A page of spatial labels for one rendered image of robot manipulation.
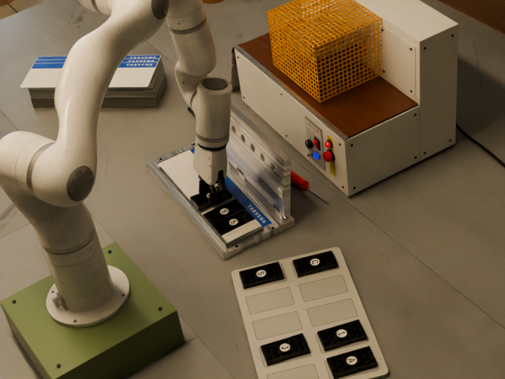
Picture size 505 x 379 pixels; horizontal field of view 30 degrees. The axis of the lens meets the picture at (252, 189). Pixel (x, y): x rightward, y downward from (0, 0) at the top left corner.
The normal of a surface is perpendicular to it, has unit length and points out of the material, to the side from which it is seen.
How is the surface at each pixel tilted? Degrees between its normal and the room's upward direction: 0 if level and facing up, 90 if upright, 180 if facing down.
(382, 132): 90
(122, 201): 0
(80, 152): 63
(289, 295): 0
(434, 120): 90
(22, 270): 0
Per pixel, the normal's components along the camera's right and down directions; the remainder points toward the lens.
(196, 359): -0.12, -0.75
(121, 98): -0.16, 0.66
